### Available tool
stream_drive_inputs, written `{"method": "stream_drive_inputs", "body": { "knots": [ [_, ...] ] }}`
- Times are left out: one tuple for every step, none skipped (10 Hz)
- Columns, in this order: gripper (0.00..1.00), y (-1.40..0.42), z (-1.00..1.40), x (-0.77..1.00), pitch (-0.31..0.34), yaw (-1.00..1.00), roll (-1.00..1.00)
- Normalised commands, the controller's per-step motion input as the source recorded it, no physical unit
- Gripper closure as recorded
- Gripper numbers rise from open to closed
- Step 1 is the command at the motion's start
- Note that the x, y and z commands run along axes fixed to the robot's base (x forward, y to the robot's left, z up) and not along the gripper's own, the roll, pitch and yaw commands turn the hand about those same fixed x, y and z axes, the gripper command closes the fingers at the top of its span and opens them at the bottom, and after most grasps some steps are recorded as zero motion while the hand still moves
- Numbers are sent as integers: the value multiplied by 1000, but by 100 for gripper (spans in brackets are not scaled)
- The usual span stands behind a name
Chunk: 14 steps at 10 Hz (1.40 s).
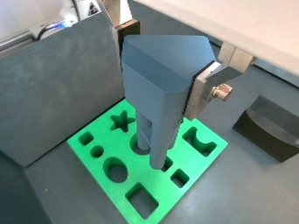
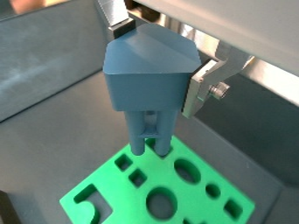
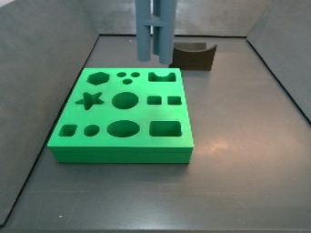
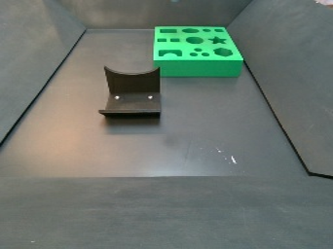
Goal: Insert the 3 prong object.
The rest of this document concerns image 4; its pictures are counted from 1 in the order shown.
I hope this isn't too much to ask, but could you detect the green shape sorter block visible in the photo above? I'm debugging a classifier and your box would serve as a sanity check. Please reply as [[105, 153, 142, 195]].
[[154, 26, 244, 77]]

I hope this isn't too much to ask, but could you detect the black curved holder stand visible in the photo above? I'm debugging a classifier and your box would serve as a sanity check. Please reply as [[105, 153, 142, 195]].
[[100, 67, 162, 117]]

